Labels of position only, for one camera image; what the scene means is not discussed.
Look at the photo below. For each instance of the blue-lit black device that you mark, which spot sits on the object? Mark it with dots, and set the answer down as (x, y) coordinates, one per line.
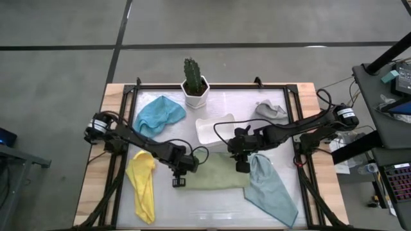
(6, 138)

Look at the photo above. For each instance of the keyboard with colourful keys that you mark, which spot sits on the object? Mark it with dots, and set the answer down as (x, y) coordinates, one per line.
(399, 183)

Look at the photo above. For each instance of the grey side table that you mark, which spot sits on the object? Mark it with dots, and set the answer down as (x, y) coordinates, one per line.
(19, 154)

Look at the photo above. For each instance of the white plastic bin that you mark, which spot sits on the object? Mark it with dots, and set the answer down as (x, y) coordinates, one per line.
(208, 131)

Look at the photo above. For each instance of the grey cart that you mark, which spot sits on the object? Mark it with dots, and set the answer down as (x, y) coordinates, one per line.
(369, 93)

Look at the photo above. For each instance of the black crossbar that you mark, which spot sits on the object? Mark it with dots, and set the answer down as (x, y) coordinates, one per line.
(353, 149)

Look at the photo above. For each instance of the black slanted post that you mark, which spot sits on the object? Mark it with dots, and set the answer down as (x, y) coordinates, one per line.
(388, 54)

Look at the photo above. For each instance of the clear plastic bottle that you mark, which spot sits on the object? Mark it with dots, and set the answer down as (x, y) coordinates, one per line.
(369, 168)

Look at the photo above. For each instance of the white hexagonal plant pot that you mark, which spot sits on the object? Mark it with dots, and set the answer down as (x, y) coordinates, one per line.
(196, 101)

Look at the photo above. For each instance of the black aluminium station frame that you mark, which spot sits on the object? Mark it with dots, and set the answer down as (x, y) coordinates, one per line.
(241, 86)

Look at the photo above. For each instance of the pale teal microfiber towel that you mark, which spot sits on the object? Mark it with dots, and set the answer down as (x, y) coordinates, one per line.
(269, 192)

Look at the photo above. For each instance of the light green microfiber towel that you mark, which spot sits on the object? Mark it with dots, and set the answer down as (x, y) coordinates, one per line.
(215, 173)

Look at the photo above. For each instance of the white papers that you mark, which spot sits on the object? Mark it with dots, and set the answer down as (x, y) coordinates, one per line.
(342, 167)

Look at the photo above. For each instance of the small teal box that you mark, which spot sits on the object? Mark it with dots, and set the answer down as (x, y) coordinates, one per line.
(390, 77)

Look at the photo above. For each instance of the yellow microfiber towel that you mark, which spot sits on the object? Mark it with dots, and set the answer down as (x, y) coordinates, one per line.
(143, 192)

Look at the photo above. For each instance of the clear plastic bag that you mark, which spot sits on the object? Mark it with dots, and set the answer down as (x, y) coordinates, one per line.
(385, 102)

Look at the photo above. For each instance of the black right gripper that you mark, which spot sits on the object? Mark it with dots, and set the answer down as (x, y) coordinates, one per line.
(244, 142)

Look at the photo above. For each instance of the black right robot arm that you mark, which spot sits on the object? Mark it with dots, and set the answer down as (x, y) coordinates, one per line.
(305, 123)

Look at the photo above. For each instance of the grey microfiber towel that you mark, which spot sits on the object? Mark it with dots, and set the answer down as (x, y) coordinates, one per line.
(269, 110)

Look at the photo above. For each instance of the green cactus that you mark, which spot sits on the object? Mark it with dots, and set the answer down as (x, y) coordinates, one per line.
(192, 75)

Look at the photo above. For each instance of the bright blue microfiber towel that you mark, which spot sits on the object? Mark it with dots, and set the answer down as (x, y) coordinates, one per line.
(160, 115)

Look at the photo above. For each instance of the black screen device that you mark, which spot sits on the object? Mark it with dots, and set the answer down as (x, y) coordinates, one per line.
(404, 80)

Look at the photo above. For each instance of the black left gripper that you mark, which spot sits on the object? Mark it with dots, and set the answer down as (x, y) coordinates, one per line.
(183, 162)

